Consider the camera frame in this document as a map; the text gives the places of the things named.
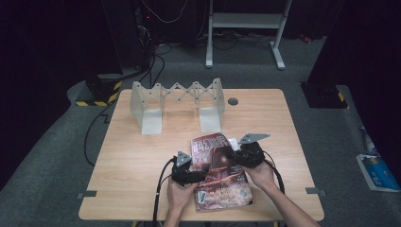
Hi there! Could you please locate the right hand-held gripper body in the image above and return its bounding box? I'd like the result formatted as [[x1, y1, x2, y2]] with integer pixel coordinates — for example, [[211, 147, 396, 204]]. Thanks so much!
[[237, 132, 271, 169]]

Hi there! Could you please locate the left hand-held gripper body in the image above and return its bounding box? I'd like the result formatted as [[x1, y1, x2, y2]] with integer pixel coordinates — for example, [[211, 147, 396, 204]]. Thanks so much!
[[170, 150, 199, 187]]

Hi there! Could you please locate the red magazine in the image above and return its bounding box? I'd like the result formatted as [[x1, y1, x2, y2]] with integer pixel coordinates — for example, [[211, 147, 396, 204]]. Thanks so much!
[[189, 132, 254, 212]]

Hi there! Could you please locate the gray expandable book rack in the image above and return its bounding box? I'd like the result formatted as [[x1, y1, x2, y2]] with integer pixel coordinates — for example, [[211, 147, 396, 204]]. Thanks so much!
[[130, 78, 226, 136]]

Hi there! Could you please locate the person's right hand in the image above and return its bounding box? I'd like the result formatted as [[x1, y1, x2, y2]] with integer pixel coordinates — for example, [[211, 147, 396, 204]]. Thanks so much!
[[242, 161, 277, 191]]

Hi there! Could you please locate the person's left hand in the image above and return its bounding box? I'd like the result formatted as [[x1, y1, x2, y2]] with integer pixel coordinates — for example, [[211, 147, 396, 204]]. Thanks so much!
[[166, 179, 199, 212]]

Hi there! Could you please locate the dark base with yellow stripe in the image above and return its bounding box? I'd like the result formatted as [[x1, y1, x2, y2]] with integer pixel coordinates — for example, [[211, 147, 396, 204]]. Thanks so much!
[[300, 81, 350, 110]]

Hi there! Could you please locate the yellow black striped base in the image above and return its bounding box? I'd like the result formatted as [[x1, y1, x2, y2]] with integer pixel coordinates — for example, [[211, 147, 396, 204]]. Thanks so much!
[[75, 74, 124, 108]]

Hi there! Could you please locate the white blue packet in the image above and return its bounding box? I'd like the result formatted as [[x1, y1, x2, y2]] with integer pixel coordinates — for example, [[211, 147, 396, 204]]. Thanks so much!
[[359, 126, 379, 155]]

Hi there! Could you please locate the blue book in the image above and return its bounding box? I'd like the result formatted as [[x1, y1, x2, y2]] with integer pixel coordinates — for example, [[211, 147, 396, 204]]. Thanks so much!
[[356, 153, 401, 193]]

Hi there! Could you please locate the white metal stand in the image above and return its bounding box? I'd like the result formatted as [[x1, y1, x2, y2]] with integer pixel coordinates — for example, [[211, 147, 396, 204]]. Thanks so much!
[[205, 0, 293, 71]]

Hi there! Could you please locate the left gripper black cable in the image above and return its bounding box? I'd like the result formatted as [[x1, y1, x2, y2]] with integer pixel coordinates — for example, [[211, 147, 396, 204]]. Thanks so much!
[[152, 156, 176, 227]]

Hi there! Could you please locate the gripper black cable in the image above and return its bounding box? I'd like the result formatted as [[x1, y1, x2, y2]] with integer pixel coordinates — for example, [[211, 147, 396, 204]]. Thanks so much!
[[152, 156, 176, 227], [263, 150, 286, 194]]

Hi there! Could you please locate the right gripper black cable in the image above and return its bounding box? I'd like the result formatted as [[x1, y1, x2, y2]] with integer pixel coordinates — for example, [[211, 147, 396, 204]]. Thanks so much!
[[263, 150, 286, 194]]

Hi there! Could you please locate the gray table bracket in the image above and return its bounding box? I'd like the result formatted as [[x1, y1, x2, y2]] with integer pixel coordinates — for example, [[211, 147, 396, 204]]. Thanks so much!
[[305, 186, 327, 197], [77, 190, 98, 201]]

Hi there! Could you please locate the black floor cable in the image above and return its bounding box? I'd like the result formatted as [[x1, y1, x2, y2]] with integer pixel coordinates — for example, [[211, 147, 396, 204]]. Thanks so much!
[[83, 101, 118, 167]]

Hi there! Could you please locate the bundle of black cables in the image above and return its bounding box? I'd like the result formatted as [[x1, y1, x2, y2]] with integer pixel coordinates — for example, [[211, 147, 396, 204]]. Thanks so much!
[[138, 41, 174, 89]]

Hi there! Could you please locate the white hanging cable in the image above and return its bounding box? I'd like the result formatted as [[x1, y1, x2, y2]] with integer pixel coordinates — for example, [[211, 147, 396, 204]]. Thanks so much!
[[141, 0, 189, 25]]

